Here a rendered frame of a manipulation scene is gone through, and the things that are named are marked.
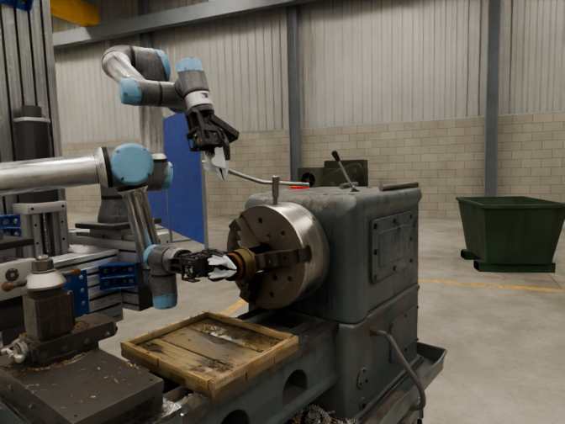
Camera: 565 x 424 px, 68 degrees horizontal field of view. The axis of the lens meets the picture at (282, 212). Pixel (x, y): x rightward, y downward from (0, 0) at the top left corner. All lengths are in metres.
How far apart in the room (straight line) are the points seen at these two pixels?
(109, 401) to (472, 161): 10.60
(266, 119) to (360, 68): 2.92
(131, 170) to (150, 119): 0.49
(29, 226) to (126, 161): 0.49
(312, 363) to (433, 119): 10.07
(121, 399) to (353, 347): 0.77
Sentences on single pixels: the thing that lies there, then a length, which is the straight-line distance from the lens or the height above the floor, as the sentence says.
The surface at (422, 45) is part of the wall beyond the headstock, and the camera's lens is 11.46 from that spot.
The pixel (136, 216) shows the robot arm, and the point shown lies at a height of 1.20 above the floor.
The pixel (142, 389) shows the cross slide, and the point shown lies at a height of 0.97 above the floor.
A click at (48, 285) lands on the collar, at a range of 0.95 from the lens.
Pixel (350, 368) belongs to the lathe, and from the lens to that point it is 1.39.
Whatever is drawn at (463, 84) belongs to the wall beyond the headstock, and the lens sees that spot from 11.23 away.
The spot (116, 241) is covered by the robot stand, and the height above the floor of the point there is 1.09.
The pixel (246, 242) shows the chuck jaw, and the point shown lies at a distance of 1.22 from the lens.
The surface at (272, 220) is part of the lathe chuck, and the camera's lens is 1.21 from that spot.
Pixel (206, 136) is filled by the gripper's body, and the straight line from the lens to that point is 1.19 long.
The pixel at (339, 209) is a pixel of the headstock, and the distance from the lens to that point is 1.26.
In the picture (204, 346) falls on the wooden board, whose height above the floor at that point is 0.88.
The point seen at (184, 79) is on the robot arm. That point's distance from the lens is 1.27.
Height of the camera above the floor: 1.34
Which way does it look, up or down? 6 degrees down
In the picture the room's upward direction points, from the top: 2 degrees counter-clockwise
